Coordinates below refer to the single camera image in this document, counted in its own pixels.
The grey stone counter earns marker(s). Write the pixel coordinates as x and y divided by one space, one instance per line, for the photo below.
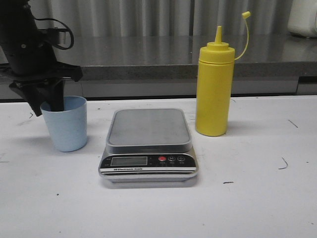
166 67

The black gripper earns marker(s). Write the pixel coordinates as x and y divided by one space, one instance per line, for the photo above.
30 55

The silver digital kitchen scale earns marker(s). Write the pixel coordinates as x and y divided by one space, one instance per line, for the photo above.
148 145

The white appliance in background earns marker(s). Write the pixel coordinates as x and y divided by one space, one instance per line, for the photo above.
303 18

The yellow squeeze bottle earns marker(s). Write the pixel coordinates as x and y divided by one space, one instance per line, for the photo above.
214 82

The light blue plastic cup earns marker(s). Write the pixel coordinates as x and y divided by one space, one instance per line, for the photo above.
67 128

